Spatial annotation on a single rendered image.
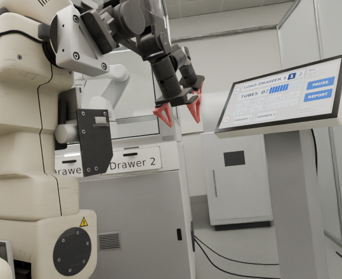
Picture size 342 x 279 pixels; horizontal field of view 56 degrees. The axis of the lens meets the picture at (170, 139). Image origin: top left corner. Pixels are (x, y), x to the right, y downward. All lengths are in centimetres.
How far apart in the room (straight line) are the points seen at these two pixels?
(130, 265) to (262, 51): 398
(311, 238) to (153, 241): 76
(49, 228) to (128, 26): 47
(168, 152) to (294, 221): 67
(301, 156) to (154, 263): 91
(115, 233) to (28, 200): 103
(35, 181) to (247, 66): 447
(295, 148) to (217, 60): 372
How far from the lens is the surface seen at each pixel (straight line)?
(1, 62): 71
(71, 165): 173
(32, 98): 77
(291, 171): 139
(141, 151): 163
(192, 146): 482
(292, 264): 150
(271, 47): 513
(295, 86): 137
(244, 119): 138
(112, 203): 171
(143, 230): 171
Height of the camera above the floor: 94
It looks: 1 degrees up
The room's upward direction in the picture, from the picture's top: 7 degrees counter-clockwise
